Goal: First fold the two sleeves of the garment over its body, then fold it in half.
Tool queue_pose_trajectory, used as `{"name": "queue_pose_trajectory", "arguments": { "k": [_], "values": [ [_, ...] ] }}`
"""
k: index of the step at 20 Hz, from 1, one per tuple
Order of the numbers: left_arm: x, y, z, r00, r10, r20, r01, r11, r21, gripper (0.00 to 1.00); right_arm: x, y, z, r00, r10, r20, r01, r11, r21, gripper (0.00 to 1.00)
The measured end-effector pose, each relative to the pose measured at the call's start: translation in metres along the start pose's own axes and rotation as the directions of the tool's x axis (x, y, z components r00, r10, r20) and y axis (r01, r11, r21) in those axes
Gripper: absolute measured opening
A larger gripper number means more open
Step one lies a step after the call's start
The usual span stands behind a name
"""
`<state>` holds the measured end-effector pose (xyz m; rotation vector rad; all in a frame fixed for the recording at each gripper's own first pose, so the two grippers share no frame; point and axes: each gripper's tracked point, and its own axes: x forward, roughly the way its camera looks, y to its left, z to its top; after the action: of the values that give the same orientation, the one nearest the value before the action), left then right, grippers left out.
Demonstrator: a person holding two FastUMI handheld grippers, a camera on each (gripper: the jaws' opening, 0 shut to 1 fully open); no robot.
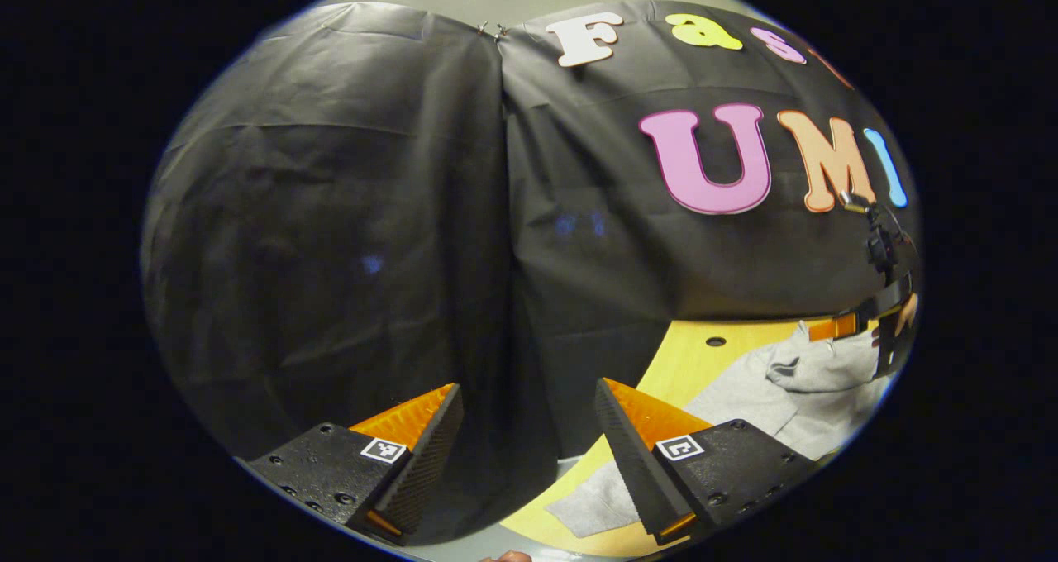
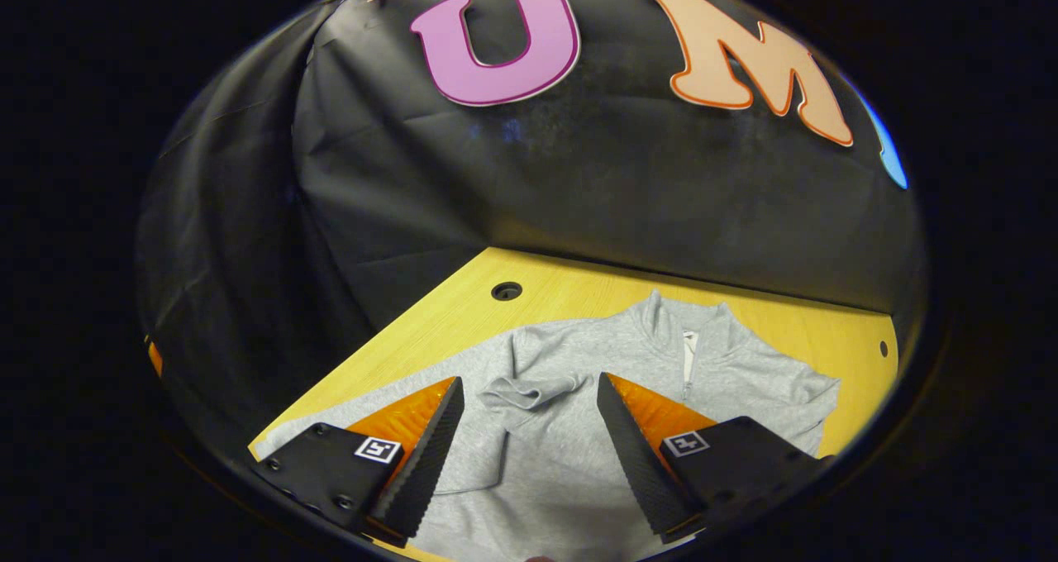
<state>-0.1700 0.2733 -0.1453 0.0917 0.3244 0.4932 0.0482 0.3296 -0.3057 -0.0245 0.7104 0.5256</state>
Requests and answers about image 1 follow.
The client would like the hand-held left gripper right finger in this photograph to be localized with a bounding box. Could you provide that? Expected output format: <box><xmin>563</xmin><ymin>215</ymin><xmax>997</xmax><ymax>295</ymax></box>
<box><xmin>593</xmin><ymin>377</ymin><xmax>819</xmax><ymax>548</ymax></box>

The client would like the grey sweatshirt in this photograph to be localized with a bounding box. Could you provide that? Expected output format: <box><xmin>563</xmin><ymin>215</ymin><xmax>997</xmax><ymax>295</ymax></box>
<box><xmin>546</xmin><ymin>321</ymin><xmax>898</xmax><ymax>540</ymax></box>

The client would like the black backdrop cloth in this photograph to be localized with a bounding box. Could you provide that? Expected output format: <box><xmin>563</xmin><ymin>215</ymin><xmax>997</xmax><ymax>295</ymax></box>
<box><xmin>141</xmin><ymin>0</ymin><xmax>922</xmax><ymax>546</ymax></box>

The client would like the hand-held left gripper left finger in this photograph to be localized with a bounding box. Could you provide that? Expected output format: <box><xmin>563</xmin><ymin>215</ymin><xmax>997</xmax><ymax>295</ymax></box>
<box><xmin>246</xmin><ymin>382</ymin><xmax>465</xmax><ymax>546</ymax></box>

